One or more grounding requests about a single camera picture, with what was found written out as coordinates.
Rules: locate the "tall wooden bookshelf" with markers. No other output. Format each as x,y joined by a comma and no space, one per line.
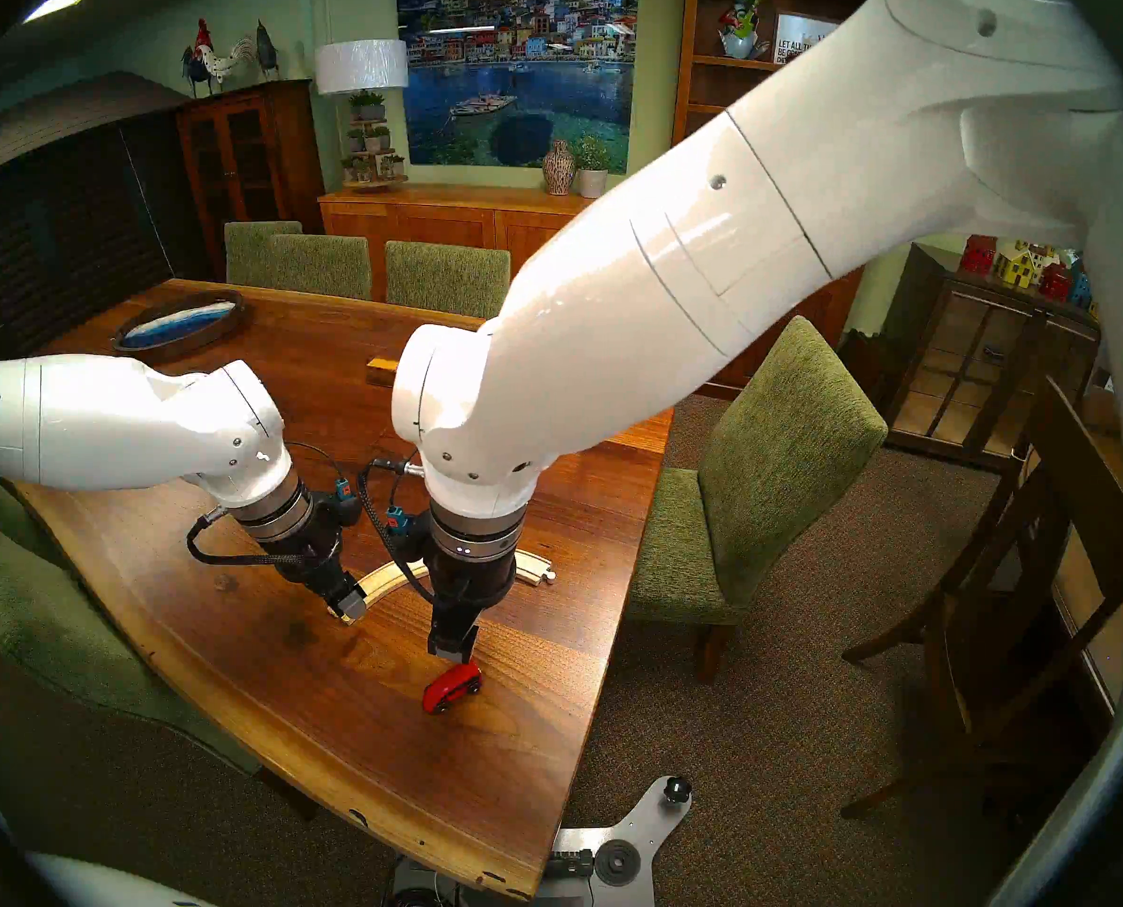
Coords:
689,64

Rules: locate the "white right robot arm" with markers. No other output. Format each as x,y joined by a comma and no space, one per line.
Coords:
713,234

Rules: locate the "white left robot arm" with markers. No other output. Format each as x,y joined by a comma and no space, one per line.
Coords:
99,423

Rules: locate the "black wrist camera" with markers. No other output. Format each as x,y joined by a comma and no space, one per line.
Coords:
340,510
408,544

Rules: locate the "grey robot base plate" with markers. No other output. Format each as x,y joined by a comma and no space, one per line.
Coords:
651,820

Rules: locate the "green upholstered chair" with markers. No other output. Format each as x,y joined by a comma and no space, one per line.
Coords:
788,442
448,277
42,622
255,248
321,265

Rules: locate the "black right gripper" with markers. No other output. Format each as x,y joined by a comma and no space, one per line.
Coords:
467,589

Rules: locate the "white rooster figurine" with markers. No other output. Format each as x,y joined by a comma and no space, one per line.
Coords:
224,62

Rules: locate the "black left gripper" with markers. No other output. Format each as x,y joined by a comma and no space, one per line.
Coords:
321,565

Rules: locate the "dark window blind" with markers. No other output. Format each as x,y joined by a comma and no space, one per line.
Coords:
51,234

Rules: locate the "yellow miniature house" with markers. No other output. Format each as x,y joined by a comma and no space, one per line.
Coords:
1017,267

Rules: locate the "light wood sideboard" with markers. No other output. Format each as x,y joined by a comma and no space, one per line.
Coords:
429,234

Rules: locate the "ceiling light panel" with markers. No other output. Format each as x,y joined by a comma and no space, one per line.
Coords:
56,4

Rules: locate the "patterned ceramic vase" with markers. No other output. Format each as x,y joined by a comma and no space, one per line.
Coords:
559,168

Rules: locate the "dark wood glass cabinet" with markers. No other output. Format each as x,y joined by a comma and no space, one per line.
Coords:
240,159

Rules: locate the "tiered stand with succulents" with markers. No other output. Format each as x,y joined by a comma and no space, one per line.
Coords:
373,140

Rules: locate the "red miniature house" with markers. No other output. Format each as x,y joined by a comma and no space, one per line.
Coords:
979,255
1054,282

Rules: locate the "framed text sign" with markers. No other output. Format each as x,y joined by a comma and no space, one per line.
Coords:
793,36

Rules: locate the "white lamp shade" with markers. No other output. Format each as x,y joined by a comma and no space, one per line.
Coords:
361,66

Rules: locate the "blue miniature house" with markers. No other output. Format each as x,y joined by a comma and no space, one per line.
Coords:
1081,286

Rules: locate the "black knob on base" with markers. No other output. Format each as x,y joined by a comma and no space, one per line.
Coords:
678,788

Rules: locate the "white left shoulder shell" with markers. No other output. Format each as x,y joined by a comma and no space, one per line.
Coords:
118,886

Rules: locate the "dark wooden chair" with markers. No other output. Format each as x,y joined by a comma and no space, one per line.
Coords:
1081,499

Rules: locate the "rectangular wooden block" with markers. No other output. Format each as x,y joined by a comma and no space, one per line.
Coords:
380,371

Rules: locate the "colourful ceramic figurine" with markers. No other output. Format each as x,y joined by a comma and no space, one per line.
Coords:
739,26

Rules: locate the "dark bird figurine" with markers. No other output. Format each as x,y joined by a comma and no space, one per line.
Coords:
267,53

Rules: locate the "red toy train car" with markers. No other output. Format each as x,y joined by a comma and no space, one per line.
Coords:
448,693

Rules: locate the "dark glass door console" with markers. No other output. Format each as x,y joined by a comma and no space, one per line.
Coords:
977,376

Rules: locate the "blue rooster figurine red comb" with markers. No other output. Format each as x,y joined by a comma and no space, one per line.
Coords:
198,64

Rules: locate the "curved wooden train track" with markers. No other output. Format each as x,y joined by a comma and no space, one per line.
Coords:
533,567
387,579

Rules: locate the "plant in white pot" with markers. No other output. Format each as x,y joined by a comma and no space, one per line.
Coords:
592,179

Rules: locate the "harbour town painting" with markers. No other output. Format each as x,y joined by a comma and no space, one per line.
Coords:
514,64

